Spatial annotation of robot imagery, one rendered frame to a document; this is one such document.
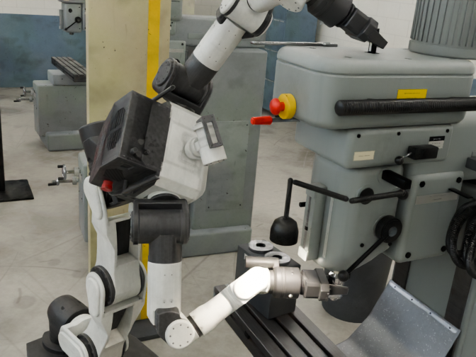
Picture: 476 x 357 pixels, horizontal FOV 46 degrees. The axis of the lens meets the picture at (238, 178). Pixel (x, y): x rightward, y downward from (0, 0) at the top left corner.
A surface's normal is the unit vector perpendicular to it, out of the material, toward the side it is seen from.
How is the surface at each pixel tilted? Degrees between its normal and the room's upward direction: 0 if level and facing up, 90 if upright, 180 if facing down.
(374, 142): 90
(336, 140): 90
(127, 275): 81
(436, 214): 90
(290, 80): 90
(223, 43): 105
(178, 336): 74
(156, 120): 59
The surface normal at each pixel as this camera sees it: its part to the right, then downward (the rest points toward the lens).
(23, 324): 0.08, -0.94
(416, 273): -0.90, 0.08
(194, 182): 0.63, -0.24
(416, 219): 0.44, 0.33
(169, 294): 0.34, 0.07
